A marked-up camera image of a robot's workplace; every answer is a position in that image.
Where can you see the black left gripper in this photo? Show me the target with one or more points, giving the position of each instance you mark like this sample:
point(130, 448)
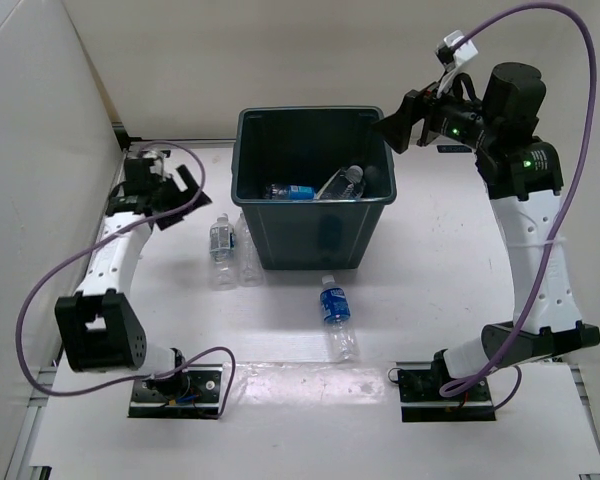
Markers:
point(187, 178)

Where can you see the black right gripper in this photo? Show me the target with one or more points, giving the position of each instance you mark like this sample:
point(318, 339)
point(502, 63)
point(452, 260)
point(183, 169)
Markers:
point(396, 129)

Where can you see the clear bottle apple label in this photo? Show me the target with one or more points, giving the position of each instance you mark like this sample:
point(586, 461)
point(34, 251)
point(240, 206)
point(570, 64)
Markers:
point(345, 184)

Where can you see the clear bottle white blue label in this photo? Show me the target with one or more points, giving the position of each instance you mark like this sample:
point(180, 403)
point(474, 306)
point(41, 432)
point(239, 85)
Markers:
point(222, 253)

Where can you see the clear unlabelled plastic bottle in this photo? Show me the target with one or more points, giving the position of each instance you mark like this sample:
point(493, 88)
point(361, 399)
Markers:
point(249, 267)

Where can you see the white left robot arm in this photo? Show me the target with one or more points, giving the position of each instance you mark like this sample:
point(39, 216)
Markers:
point(98, 326)

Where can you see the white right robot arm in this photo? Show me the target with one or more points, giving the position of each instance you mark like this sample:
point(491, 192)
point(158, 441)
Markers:
point(523, 180)

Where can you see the dark green plastic bin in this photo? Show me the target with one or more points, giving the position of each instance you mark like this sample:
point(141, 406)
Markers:
point(306, 146)

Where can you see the clear bottle dark blue label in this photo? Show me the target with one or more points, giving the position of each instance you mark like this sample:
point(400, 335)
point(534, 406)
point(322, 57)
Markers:
point(336, 316)

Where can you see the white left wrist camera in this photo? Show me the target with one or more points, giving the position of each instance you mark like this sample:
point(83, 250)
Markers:
point(153, 162)

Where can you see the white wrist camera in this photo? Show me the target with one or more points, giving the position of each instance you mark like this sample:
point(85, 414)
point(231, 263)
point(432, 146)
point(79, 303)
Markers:
point(454, 53)
point(153, 162)

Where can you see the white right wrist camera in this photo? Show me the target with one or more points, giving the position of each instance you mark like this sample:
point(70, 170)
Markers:
point(454, 53)

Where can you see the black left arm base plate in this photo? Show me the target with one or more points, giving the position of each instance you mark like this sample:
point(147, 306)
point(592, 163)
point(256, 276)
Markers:
point(199, 399)

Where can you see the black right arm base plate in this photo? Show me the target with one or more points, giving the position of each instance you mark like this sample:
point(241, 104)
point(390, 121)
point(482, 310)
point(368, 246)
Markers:
point(421, 402)

